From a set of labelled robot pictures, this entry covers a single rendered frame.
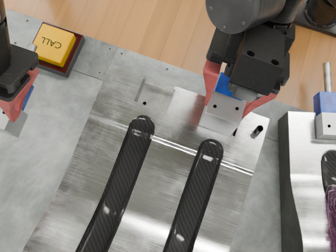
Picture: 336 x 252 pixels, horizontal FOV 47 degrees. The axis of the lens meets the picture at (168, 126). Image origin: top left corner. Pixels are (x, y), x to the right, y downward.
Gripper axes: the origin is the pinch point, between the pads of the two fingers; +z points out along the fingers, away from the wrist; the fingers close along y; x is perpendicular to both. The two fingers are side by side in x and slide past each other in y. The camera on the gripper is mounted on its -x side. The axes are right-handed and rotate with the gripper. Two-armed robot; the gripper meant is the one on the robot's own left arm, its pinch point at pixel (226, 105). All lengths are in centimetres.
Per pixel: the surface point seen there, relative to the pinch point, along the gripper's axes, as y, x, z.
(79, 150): -17.8, -7.0, 11.7
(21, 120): -26.4, -7.9, 8.9
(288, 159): 13.0, 2.6, 7.9
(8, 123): -26.5, -10.9, 6.7
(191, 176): -1.0, -5.9, 10.0
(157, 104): -9.5, 3.4, 7.0
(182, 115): -5.2, 0.9, 5.2
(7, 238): -24.9, -15.6, 27.9
